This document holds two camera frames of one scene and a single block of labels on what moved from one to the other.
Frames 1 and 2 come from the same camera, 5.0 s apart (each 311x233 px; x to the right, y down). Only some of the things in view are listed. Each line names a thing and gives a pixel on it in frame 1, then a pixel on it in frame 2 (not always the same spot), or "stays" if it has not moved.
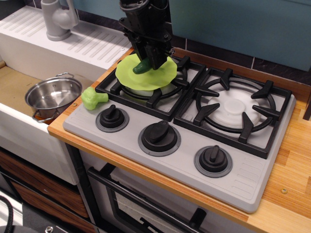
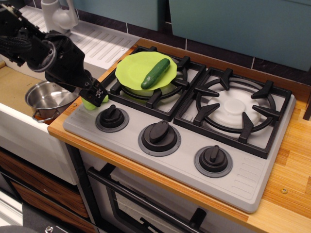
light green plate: (149, 80) stays
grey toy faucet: (59, 21) stays
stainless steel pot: (45, 96) stays
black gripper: (147, 25) → (68, 71)
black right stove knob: (213, 161) stays
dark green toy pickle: (145, 66) → (155, 73)
